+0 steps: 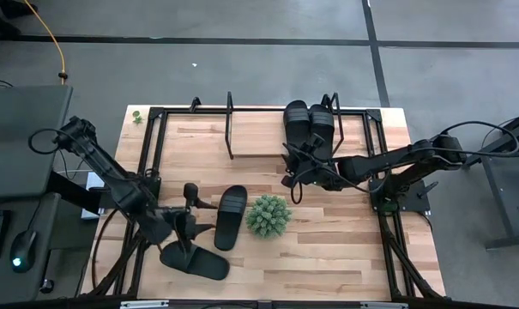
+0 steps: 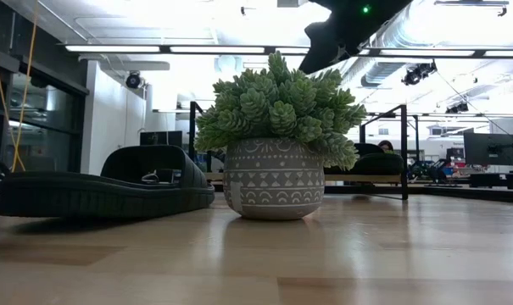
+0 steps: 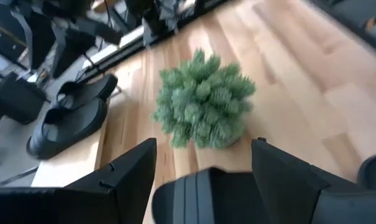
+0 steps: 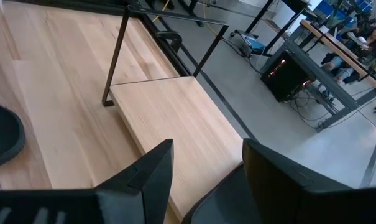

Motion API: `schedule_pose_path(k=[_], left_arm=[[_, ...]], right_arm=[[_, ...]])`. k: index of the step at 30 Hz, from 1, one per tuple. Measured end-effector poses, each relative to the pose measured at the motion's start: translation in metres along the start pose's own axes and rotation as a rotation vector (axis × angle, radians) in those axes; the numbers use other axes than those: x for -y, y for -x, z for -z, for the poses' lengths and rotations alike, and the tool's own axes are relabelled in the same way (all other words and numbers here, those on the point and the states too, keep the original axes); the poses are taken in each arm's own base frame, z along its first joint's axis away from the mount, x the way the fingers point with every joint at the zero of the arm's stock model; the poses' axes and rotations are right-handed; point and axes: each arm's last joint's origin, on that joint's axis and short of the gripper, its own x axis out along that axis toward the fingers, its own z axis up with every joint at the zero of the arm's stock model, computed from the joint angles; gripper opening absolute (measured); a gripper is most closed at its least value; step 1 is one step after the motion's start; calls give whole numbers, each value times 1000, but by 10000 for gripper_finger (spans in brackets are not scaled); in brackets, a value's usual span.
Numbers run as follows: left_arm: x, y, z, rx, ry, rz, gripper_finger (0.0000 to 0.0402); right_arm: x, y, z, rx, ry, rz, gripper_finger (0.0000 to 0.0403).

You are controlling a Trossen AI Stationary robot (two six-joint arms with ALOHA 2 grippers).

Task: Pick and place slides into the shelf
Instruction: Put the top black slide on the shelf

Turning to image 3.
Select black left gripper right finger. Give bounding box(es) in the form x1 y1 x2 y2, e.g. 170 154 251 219
251 138 376 224

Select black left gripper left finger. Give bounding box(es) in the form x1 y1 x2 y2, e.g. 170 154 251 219
0 138 157 224

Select black cabinet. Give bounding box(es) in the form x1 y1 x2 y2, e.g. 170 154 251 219
0 72 48 125

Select green artificial potted plant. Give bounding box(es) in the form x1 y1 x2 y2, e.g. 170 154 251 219
152 48 257 150

